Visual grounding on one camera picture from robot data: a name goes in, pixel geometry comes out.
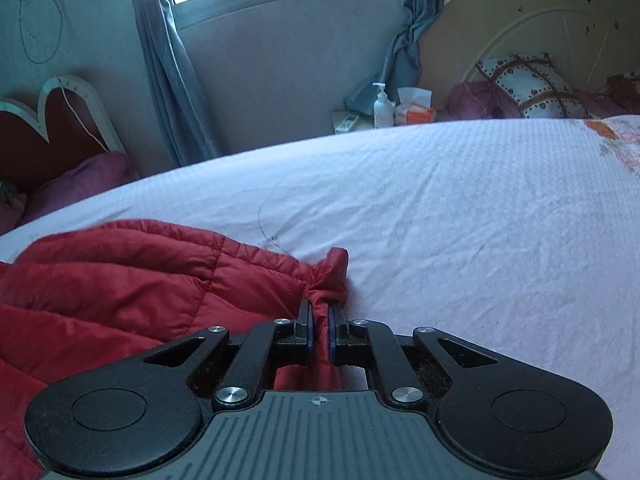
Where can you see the red crown-shaped headboard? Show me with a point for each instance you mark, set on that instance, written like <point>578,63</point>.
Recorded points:
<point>69,125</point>

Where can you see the orange tissue box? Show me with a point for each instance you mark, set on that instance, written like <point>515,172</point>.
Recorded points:
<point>414,107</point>

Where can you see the magenta blanket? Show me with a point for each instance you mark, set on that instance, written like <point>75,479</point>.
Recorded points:
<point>478,100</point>

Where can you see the white patterned pillow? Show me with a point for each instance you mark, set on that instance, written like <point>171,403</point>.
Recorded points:
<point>528,86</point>

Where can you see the blue curtain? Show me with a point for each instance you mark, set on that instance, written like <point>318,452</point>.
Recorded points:
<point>402,66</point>
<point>188,128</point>

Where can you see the cream round headboard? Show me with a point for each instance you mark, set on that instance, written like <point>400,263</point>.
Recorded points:
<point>587,40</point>

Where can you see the red puffer jacket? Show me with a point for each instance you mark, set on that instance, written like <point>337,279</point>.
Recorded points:
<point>78,300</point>

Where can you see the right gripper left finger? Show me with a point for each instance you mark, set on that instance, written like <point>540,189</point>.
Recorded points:
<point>266,348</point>

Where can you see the white remote control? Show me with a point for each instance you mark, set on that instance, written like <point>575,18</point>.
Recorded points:
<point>347,124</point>

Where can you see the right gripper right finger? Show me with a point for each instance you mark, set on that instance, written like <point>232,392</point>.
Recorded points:
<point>375,348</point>

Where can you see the purple pillow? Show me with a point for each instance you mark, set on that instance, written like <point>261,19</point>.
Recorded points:
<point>94,176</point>

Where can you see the right blue curtain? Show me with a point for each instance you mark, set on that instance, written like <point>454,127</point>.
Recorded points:
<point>402,66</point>

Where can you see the white pump bottle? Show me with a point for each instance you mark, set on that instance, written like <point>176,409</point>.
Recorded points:
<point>383,108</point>

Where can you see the white floral bed quilt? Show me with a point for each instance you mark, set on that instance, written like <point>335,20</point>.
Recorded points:
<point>519,235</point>

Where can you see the left blue curtain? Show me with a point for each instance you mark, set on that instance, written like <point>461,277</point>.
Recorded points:
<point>188,128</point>

